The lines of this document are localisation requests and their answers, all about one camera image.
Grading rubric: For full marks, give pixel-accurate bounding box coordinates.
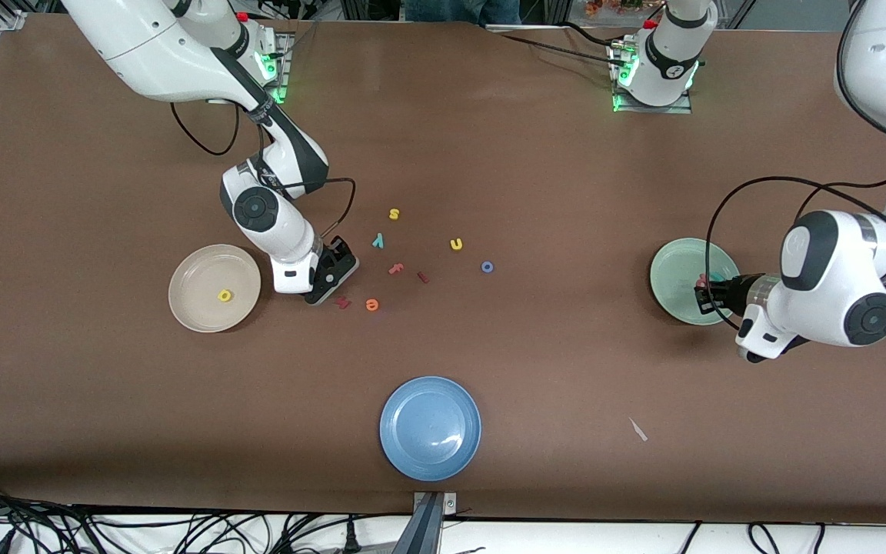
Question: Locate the green round plate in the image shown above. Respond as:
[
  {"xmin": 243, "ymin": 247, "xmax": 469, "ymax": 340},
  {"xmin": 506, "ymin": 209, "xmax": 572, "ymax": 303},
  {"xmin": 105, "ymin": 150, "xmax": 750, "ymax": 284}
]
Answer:
[{"xmin": 649, "ymin": 238, "xmax": 743, "ymax": 326}]

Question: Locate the beige round plate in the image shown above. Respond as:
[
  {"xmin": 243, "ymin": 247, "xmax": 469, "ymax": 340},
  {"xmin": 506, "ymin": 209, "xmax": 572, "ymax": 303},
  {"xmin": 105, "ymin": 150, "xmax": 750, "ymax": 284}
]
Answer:
[{"xmin": 168, "ymin": 244, "xmax": 262, "ymax": 333}]

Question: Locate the blue round plate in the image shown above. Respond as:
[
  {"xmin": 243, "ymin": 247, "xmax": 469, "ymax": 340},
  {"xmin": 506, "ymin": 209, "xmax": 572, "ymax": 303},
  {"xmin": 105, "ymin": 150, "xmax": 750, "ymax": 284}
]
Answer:
[{"xmin": 379, "ymin": 375, "xmax": 482, "ymax": 482}]

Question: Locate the standing person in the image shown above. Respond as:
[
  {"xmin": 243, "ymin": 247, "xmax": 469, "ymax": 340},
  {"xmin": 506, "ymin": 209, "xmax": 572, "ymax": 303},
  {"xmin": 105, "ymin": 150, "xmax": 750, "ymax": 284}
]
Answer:
[{"xmin": 403, "ymin": 0, "xmax": 522, "ymax": 26}]

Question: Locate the orange patterned object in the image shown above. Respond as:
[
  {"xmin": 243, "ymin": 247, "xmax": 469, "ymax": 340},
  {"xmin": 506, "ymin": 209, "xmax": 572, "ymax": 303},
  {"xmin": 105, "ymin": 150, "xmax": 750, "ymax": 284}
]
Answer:
[{"xmin": 585, "ymin": 0, "xmax": 644, "ymax": 18}]

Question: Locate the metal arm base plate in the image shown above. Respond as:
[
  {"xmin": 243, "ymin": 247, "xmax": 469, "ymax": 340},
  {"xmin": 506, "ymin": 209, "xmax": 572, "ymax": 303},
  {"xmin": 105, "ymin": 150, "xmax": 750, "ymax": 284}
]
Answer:
[
  {"xmin": 608, "ymin": 38, "xmax": 694, "ymax": 115},
  {"xmin": 206, "ymin": 31, "xmax": 294, "ymax": 105}
]

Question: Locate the grey metal camera post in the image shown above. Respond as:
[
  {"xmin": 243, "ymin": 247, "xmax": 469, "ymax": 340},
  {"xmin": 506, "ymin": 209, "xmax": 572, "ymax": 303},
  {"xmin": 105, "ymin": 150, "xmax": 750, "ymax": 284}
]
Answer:
[{"xmin": 411, "ymin": 491, "xmax": 459, "ymax": 554}]

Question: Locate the black base cable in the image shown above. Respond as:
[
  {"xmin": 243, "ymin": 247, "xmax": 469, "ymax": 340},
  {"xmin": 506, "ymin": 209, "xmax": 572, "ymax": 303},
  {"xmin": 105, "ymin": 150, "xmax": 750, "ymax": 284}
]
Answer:
[
  {"xmin": 562, "ymin": 21, "xmax": 628, "ymax": 47},
  {"xmin": 498, "ymin": 32, "xmax": 625, "ymax": 70}
]

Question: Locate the black floor cable bundle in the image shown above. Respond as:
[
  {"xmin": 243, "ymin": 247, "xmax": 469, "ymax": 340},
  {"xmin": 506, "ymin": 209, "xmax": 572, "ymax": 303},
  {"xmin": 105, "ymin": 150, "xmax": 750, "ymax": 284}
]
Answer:
[{"xmin": 0, "ymin": 477, "xmax": 336, "ymax": 554}]

